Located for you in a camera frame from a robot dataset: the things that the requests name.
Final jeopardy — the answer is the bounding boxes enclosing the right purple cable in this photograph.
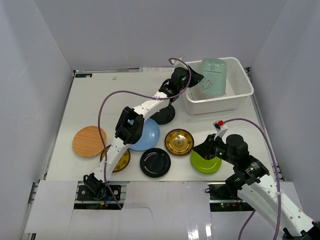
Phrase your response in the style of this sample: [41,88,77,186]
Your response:
[222,117,282,240]

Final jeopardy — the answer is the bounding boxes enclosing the white plastic bin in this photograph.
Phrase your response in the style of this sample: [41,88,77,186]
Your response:
[182,57,254,115]

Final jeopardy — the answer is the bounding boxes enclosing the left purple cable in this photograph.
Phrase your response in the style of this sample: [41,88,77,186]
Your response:
[97,57,193,210]

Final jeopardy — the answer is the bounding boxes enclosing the light green ceramic plate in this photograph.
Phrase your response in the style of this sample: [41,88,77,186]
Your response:
[199,58,227,97]

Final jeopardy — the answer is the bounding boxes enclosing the black plate near bin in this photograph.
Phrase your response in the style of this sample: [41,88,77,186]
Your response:
[150,104,176,125]

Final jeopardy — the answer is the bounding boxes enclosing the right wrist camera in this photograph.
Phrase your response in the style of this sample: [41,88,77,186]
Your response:
[213,120,228,139]

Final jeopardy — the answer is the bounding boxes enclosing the black glossy plate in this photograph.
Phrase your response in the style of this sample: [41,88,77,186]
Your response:
[139,147,171,179]

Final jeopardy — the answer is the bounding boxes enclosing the large yellow patterned plate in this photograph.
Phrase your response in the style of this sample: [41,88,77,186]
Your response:
[164,128,195,156]

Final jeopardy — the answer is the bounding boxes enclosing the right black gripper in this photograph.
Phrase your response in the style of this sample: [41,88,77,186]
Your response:
[192,133,237,166]

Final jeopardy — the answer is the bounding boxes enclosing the small yellow patterned plate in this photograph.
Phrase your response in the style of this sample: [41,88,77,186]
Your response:
[100,145,131,173]

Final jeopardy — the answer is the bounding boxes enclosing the blue label sticker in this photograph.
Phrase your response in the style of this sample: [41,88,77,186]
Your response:
[74,73,93,78]

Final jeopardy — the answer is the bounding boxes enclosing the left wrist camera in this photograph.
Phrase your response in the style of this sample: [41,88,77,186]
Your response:
[172,55,185,68]

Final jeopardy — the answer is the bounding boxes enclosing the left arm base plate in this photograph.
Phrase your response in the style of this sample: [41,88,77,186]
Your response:
[75,184,122,202]

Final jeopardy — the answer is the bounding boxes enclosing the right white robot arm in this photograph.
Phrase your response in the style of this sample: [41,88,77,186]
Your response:
[192,134,320,240]

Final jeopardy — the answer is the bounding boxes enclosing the purple cable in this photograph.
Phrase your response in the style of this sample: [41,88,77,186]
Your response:
[222,117,282,240]
[97,57,193,210]

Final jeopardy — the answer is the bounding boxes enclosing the lime green plate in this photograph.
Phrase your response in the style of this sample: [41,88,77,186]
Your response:
[190,151,222,174]

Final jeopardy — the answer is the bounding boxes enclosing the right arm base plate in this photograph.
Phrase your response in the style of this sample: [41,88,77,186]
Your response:
[205,183,254,213]

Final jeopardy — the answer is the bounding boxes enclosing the woven wicker plate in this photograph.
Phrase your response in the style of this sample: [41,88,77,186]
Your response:
[72,125,104,158]

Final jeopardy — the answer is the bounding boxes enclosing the blue plastic plate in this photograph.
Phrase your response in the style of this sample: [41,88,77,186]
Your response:
[130,118,161,152]

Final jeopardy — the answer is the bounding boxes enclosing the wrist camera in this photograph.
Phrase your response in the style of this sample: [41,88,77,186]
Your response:
[213,120,228,139]
[172,55,185,68]

